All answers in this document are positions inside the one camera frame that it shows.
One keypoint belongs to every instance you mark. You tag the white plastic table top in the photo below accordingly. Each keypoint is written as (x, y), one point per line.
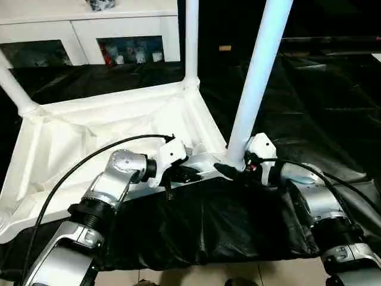
(104, 113)

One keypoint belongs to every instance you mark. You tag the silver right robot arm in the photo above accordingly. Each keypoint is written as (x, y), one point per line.
(321, 199)

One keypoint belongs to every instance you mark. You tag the black work mat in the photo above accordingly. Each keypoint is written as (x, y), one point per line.
(312, 104)

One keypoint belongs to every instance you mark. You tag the dark brown round object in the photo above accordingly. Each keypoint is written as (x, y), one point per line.
(145, 283)
(238, 282)

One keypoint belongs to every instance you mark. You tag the small beige label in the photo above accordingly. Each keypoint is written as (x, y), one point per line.
(225, 47)

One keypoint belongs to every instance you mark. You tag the black low shelf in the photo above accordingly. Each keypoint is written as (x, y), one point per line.
(327, 44)

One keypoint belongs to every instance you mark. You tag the red toy figure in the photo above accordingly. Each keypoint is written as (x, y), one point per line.
(107, 56)

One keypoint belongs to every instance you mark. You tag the white flat panel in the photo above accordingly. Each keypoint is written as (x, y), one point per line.
(377, 57)

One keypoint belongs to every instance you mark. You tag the clear bag of dark parts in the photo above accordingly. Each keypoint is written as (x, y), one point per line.
(99, 4)

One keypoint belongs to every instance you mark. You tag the white cabinet with glass doors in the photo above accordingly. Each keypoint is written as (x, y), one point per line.
(44, 29)

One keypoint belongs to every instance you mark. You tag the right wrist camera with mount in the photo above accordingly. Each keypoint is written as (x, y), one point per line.
(263, 146)

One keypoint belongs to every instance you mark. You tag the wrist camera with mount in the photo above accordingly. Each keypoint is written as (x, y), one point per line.
(263, 146)
(172, 152)

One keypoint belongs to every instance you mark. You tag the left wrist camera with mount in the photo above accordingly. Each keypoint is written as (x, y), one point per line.
(172, 152)

